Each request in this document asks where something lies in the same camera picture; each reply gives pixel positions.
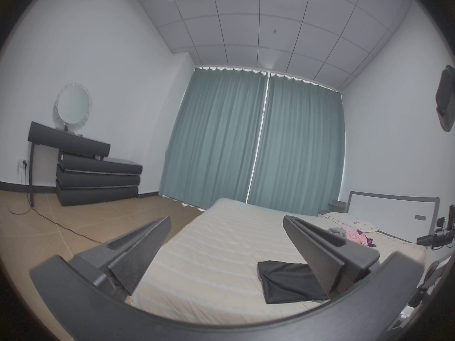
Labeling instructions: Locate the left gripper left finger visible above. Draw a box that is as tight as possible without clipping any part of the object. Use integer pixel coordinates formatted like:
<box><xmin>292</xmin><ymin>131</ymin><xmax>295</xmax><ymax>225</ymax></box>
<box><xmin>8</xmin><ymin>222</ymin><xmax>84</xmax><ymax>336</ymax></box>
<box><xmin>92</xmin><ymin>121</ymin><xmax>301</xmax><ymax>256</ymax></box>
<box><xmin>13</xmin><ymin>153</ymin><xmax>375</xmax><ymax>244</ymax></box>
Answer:
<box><xmin>104</xmin><ymin>216</ymin><xmax>171</xmax><ymax>296</ymax></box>

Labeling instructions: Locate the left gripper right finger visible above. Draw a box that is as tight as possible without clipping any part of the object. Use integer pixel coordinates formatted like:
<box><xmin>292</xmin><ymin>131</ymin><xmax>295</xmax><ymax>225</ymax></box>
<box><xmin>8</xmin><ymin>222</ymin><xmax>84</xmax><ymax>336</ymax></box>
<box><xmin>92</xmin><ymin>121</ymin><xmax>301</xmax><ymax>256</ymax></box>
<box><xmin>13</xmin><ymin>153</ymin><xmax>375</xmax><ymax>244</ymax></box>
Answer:
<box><xmin>283</xmin><ymin>215</ymin><xmax>380</xmax><ymax>295</ymax></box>

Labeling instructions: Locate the black T-shirt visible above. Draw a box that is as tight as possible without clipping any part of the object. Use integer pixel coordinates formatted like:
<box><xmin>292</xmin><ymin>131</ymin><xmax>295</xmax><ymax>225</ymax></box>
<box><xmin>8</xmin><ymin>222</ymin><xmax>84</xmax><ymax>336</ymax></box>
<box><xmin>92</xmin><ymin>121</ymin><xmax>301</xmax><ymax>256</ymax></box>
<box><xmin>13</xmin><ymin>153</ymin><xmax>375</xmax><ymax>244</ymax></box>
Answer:
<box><xmin>257</xmin><ymin>260</ymin><xmax>329</xmax><ymax>305</ymax></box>

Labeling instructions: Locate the bed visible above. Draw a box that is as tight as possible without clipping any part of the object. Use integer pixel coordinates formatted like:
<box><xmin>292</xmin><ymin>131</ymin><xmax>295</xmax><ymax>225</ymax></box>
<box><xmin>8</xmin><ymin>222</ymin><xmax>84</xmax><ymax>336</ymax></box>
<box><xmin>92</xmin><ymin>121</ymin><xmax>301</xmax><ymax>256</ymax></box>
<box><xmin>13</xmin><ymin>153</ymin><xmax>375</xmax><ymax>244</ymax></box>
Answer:
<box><xmin>132</xmin><ymin>190</ymin><xmax>441</xmax><ymax>324</ymax></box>

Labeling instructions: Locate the pink garment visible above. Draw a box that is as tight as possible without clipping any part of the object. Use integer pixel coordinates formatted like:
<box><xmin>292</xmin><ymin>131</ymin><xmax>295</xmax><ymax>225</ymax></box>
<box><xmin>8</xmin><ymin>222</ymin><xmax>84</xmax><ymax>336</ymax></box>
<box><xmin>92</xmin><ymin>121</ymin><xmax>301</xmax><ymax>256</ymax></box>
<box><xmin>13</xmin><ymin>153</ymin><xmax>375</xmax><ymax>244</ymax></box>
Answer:
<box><xmin>341</xmin><ymin>227</ymin><xmax>370</xmax><ymax>246</ymax></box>

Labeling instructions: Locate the purple garment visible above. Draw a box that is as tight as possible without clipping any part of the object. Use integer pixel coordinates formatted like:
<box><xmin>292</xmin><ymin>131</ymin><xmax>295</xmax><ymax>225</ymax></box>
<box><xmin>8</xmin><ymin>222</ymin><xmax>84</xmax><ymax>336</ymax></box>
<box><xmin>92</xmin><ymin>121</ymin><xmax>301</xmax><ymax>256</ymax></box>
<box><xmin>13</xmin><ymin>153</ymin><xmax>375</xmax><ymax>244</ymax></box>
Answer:
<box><xmin>357</xmin><ymin>230</ymin><xmax>377</xmax><ymax>248</ymax></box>

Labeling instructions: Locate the white printed pillow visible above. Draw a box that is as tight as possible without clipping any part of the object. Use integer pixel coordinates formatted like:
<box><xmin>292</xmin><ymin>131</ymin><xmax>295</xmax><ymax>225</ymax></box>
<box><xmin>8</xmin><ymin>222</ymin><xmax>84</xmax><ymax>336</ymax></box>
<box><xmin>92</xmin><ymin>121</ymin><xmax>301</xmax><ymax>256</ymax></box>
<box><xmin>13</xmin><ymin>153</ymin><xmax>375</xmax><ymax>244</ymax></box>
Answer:
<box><xmin>324</xmin><ymin>212</ymin><xmax>380</xmax><ymax>233</ymax></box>

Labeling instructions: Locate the grey bedside table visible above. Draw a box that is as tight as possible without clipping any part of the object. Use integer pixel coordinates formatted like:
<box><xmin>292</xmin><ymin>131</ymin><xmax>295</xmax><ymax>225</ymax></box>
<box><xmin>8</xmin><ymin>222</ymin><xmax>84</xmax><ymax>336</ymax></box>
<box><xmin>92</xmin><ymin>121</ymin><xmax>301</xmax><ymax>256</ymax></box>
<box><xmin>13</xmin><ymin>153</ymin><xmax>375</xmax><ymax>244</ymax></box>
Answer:
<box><xmin>318</xmin><ymin>199</ymin><xmax>347</xmax><ymax>216</ymax></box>

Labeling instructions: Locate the black chest of drawers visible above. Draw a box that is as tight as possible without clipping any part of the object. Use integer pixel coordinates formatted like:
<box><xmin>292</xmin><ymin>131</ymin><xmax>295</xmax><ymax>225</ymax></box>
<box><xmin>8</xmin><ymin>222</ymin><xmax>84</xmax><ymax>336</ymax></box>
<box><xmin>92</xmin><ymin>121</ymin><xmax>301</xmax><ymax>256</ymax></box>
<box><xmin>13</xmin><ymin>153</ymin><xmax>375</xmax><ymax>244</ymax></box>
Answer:
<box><xmin>55</xmin><ymin>154</ymin><xmax>143</xmax><ymax>207</ymax></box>

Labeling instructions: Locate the round white mirror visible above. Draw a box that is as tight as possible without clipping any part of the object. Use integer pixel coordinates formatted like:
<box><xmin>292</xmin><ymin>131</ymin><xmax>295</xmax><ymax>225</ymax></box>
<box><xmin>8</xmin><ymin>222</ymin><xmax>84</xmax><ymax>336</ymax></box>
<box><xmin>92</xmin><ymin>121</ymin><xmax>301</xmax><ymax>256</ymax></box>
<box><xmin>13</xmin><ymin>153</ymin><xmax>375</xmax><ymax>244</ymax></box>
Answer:
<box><xmin>53</xmin><ymin>84</ymin><xmax>93</xmax><ymax>134</ymax></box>

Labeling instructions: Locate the black cable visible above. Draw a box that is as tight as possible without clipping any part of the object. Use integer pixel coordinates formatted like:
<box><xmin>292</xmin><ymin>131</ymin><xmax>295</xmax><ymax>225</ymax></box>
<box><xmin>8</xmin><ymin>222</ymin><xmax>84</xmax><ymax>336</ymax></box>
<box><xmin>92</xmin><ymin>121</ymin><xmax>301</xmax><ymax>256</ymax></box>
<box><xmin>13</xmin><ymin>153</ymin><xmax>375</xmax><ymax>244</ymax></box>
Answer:
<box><xmin>7</xmin><ymin>190</ymin><xmax>107</xmax><ymax>242</ymax></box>

